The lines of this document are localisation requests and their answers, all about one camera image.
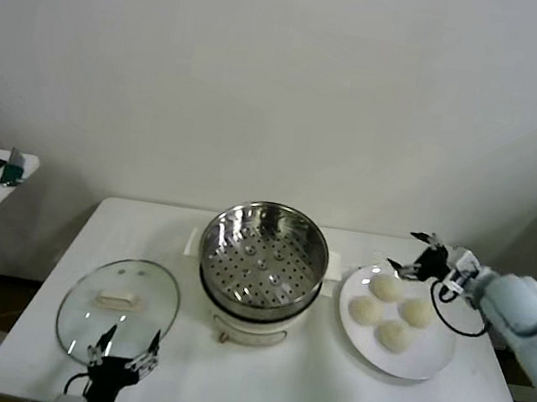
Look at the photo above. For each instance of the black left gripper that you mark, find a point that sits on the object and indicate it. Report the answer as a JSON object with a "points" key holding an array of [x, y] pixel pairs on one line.
{"points": [[113, 375]]}

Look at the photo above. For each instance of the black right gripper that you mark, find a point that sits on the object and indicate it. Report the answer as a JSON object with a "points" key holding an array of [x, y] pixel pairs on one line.
{"points": [[432, 264]]}

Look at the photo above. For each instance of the white steamed baozi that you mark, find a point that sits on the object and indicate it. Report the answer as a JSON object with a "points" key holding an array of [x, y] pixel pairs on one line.
{"points": [[385, 287], [417, 311], [366, 310], [395, 335]]}

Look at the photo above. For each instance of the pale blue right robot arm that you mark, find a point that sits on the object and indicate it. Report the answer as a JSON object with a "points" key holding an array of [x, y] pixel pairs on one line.
{"points": [[516, 304]]}

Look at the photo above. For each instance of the stainless steel steamer basket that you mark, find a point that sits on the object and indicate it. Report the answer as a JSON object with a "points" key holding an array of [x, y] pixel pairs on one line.
{"points": [[264, 261]]}

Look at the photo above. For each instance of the white round plate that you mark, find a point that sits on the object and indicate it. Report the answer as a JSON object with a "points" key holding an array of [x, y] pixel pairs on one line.
{"points": [[407, 358]]}

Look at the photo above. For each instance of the white electric cooker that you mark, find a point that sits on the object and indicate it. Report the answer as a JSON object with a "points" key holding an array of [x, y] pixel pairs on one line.
{"points": [[249, 329]]}

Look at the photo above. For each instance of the green circuit board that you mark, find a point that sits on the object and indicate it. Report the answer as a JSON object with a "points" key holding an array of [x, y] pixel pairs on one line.
{"points": [[12, 175]]}

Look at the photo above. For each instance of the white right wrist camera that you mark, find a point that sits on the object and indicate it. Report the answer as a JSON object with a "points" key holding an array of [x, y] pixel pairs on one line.
{"points": [[463, 265]]}

